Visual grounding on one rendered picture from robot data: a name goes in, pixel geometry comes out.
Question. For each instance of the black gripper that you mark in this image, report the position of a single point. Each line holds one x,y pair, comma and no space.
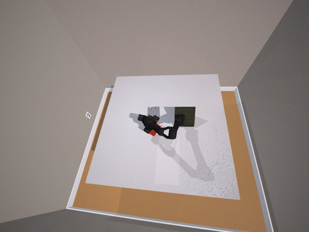
147,129

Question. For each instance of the red square plate with corner holes and grey block handle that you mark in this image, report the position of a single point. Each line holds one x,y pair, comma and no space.
153,132

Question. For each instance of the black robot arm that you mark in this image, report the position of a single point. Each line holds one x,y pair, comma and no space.
148,122

